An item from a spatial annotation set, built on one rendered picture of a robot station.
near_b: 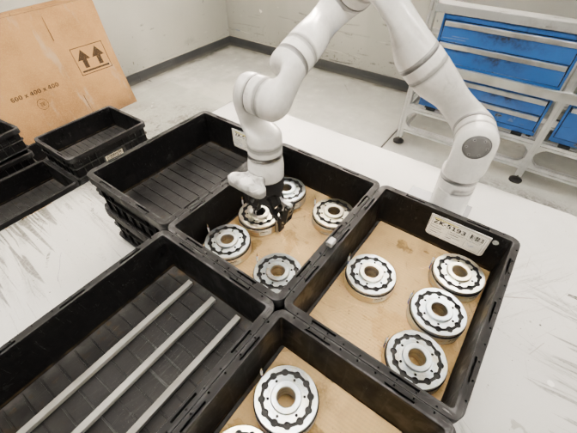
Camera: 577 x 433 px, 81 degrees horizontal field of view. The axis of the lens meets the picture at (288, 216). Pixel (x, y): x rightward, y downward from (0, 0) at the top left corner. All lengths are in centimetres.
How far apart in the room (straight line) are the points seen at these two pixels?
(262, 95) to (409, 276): 48
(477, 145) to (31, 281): 114
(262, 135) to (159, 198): 43
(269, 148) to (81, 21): 286
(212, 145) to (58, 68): 228
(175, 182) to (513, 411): 94
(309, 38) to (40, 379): 75
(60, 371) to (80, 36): 289
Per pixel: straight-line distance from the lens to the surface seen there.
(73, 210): 125
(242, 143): 104
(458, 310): 74
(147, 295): 77
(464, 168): 91
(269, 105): 58
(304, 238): 81
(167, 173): 105
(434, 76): 81
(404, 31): 78
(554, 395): 94
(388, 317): 72
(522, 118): 254
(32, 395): 77
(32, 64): 324
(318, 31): 68
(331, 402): 63
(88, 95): 335
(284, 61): 63
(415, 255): 82
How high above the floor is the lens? 144
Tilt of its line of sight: 45 degrees down
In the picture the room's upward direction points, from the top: straight up
